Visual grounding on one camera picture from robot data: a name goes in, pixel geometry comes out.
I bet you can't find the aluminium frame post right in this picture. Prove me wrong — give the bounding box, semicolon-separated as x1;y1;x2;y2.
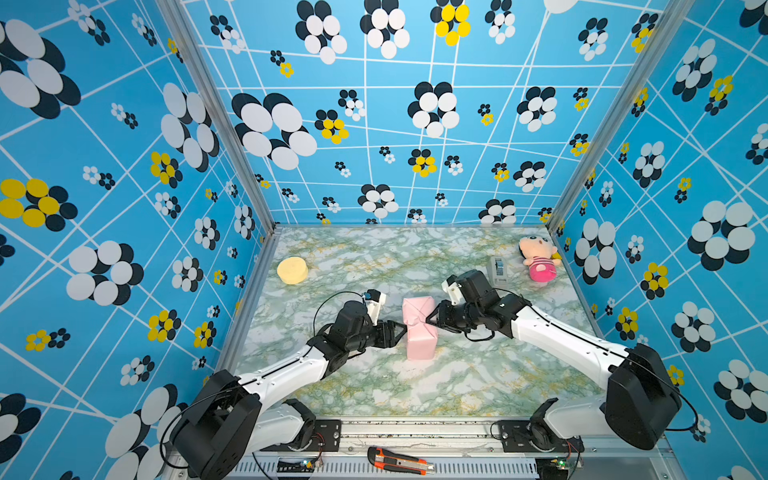
547;0;695;235

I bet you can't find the orange black utility knife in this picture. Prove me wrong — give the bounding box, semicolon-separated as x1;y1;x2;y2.
367;446;436;476

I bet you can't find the yellow round sponge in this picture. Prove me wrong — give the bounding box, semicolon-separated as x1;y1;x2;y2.
276;257;309;285

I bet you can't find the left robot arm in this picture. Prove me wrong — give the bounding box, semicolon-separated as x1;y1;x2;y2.
162;300;407;479

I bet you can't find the small grey white device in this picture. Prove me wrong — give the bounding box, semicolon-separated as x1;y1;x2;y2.
488;256;510;290

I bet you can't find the pink plush doll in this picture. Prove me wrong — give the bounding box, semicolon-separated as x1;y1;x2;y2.
518;235;562;283

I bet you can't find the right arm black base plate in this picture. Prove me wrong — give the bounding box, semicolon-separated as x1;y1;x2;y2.
490;420;584;455

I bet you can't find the left small circuit board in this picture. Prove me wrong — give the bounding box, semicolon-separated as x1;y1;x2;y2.
276;459;321;473

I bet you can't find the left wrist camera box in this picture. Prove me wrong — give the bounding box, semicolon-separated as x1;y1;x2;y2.
363;289;387;326

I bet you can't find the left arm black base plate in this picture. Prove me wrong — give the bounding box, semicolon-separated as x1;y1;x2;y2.
262;419;342;453

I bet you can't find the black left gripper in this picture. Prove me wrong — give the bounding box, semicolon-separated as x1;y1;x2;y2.
346;320;409;355

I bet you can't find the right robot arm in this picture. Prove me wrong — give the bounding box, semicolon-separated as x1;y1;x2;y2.
425;270;683;451

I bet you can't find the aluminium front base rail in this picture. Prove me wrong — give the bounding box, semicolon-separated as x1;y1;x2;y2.
222;417;685;479

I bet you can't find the aluminium frame post left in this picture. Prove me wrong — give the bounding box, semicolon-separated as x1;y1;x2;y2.
156;0;275;238

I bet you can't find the small circuit board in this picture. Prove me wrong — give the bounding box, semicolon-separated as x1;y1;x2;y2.
536;459;571;480
276;459;321;473

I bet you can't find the right small circuit board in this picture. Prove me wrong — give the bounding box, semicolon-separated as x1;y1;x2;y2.
536;459;571;480

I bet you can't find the purple wrapping paper sheet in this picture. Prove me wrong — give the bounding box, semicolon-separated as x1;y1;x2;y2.
402;296;438;361

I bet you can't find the aluminium frame post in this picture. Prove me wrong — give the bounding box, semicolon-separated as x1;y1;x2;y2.
547;0;695;235
156;0;275;238

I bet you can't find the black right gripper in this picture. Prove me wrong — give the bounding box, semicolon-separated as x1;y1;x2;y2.
424;301;483;332

